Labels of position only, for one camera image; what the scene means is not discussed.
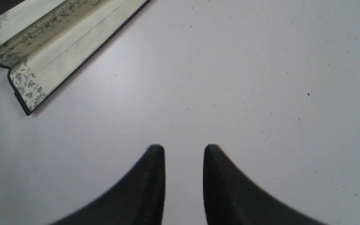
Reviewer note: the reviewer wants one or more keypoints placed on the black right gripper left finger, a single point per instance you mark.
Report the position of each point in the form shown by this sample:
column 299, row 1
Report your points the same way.
column 137, row 199

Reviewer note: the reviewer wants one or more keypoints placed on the paper folding fan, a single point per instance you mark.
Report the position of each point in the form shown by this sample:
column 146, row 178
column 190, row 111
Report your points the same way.
column 44, row 42

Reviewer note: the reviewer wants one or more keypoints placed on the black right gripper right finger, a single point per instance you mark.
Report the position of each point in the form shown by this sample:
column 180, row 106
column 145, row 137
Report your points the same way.
column 231, row 198

